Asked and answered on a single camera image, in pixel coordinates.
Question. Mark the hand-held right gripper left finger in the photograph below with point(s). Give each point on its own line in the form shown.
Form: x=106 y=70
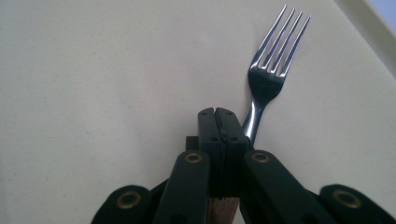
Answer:
x=186 y=186

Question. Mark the silver metal fork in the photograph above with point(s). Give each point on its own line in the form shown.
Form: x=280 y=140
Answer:
x=266 y=81

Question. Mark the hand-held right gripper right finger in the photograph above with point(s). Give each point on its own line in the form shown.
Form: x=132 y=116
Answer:
x=267 y=186

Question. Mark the beige plastic tray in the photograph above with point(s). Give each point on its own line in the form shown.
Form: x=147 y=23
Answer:
x=93 y=93

